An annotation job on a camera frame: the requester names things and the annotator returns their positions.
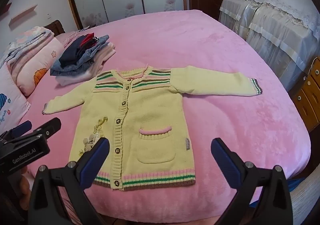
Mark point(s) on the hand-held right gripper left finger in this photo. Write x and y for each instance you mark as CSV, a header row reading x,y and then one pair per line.
x,y
97,160

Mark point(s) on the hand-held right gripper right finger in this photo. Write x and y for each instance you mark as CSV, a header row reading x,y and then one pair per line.
x,y
225,162

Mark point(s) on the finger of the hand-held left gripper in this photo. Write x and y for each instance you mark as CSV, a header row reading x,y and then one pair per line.
x,y
21,127
51,126

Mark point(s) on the yellow knit cardigan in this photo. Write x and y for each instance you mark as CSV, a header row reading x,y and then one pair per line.
x,y
150,115

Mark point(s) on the stack of folded clothes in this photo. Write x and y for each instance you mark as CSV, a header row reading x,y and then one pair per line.
x,y
72,68

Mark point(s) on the person's left hand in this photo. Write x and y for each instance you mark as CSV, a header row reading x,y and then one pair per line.
x,y
26,182

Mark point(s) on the pink cartoon print pillow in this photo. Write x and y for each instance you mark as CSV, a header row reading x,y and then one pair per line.
x,y
10,105

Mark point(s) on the pink flowered folded quilt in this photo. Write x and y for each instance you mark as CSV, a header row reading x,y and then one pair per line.
x,y
32,57

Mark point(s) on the dark navy folded garment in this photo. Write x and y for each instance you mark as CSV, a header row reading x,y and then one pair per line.
x,y
70,57

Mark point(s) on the pale pink folded garment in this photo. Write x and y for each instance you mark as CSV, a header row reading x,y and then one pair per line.
x,y
106,55

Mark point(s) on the red folded garment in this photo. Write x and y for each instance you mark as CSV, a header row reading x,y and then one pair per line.
x,y
86,39

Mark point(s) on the dark wooden headboard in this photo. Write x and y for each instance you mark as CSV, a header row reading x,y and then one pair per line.
x,y
56,27

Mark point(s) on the yellow wooden drawer cabinet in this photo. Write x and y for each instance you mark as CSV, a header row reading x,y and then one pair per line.
x,y
308,100

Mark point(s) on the pink fleece blanket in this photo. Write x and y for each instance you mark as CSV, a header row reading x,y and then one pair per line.
x,y
200,52

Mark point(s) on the wooden wall shelf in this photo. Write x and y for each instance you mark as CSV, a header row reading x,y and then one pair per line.
x,y
22,16

